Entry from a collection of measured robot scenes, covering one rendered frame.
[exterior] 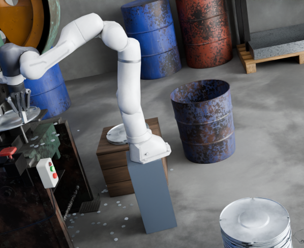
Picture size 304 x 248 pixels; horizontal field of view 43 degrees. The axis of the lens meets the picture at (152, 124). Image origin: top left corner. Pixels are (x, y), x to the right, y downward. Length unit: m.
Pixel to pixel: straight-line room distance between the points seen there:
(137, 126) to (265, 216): 0.74
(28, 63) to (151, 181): 0.86
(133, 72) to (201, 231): 0.94
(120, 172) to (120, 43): 1.03
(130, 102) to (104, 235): 0.88
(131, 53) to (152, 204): 0.83
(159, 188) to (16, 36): 1.19
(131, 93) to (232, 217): 0.73
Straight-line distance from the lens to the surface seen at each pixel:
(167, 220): 2.20
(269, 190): 2.41
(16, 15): 2.36
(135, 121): 1.92
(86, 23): 1.77
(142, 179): 2.03
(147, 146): 1.97
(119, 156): 2.44
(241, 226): 1.71
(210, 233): 2.16
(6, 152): 1.82
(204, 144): 2.63
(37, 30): 2.30
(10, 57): 1.79
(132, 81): 1.83
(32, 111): 2.15
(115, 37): 1.73
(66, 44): 1.73
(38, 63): 1.73
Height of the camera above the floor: 1.43
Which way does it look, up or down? 24 degrees down
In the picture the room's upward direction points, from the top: 14 degrees counter-clockwise
